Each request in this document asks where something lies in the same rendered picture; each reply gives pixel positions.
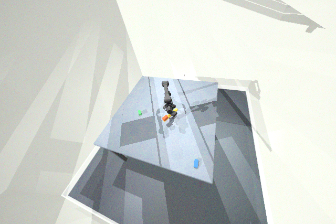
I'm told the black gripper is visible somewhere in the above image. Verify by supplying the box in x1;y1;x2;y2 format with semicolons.
163;106;177;117

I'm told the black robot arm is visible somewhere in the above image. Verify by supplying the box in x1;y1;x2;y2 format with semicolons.
162;81;176;114

